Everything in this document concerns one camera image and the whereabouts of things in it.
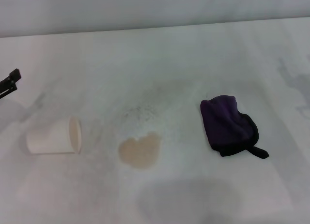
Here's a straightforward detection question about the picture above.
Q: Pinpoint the white paper cup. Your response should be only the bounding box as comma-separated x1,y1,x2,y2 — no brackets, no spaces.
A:
26,115,82,155

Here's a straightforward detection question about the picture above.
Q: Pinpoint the purple rag with black trim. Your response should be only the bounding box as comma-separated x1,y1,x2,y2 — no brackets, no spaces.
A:
200,94,270,159

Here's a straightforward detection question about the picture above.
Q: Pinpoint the brown water stain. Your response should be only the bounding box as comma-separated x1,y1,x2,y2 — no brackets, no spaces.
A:
118,131,161,170

